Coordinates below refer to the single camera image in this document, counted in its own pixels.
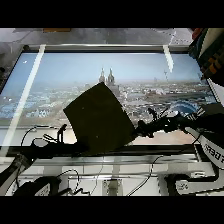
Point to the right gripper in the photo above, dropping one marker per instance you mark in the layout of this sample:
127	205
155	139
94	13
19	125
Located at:
146	129

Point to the dark brown garment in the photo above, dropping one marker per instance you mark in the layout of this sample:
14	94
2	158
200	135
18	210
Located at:
98	118

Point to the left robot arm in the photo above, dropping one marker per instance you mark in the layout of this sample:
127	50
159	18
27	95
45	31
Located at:
20	164

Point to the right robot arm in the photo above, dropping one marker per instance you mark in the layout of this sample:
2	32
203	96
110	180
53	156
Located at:
213	124

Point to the silver frame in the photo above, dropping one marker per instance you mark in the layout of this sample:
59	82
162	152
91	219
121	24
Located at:
113	166

